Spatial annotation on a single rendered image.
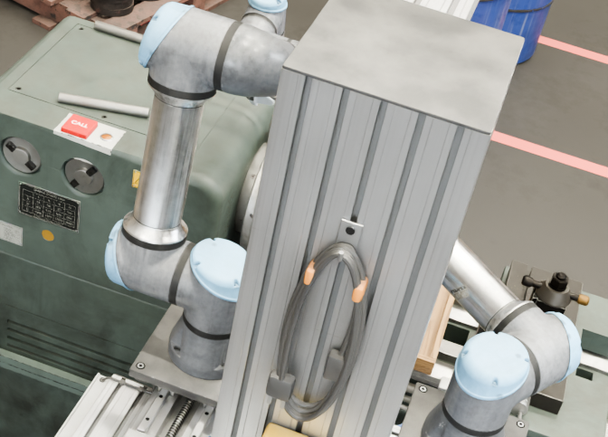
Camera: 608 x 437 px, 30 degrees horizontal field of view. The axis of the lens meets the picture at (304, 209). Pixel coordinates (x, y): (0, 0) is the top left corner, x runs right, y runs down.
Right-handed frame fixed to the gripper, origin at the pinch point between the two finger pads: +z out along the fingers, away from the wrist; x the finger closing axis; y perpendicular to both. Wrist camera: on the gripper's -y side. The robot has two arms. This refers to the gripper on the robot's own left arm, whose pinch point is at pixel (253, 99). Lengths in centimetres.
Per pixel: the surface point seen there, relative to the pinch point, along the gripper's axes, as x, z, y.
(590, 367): -11, 47, 92
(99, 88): -7.0, 4.4, -34.7
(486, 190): 133, 190, 58
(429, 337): -22, 39, 54
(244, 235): -22.8, 19.2, 7.1
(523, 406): -37, 25, 77
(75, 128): -23.9, -3.0, -31.6
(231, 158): -15.0, 2.8, 0.6
